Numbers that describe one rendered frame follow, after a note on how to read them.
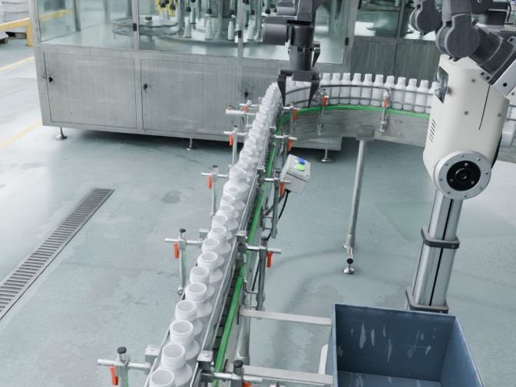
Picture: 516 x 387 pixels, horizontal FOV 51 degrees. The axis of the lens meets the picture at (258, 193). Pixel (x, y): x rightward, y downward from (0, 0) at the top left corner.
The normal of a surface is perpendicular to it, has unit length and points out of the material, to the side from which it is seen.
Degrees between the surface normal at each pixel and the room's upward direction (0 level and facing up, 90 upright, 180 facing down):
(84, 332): 0
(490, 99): 90
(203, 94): 90
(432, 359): 90
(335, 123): 88
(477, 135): 101
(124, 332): 0
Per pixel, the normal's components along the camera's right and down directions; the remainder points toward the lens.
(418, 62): -0.11, 0.40
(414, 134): -0.41, 0.36
